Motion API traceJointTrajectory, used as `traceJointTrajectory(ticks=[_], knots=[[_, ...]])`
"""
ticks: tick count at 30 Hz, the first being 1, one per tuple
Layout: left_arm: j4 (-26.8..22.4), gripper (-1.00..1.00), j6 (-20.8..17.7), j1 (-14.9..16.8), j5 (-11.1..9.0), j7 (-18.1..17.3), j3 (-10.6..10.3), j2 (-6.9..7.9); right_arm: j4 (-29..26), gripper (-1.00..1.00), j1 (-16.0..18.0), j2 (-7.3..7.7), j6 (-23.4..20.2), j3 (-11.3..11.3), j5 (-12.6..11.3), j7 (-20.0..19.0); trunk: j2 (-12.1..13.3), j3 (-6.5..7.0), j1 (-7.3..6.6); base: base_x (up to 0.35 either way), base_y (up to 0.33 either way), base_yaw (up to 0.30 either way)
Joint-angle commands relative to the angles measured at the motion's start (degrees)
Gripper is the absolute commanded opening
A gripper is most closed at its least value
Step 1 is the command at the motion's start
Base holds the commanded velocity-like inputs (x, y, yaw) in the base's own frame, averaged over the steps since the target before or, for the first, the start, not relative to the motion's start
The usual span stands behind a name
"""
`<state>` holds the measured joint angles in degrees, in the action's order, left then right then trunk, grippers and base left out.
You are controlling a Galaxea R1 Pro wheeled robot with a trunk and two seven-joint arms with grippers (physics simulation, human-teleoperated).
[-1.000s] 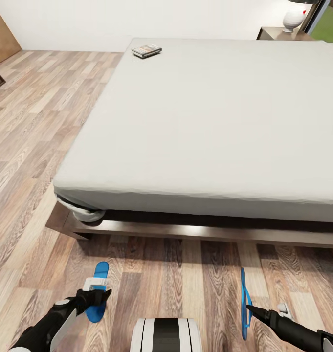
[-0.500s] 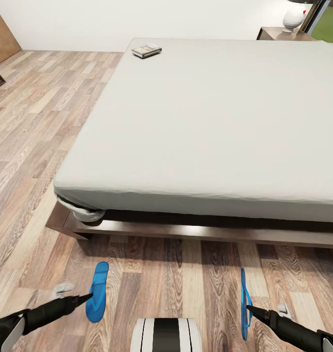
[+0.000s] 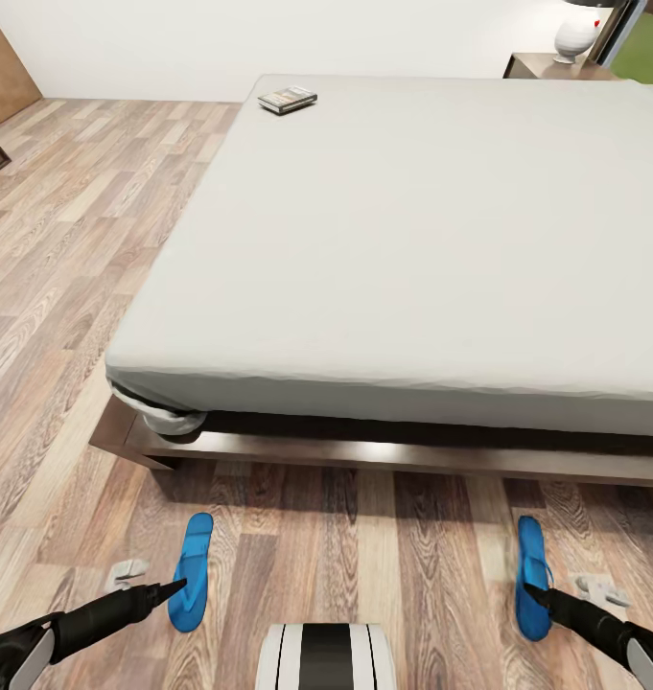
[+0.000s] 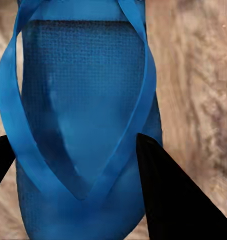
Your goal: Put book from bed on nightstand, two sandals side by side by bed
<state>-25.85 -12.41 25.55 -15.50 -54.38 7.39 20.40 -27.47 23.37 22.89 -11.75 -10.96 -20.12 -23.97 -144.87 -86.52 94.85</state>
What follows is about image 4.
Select sandal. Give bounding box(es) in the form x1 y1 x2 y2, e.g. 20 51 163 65
0 0 163 240

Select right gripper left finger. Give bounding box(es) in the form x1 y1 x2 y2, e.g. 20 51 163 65
0 135 16 183

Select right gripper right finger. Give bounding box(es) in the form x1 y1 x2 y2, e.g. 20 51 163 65
136 133 227 240

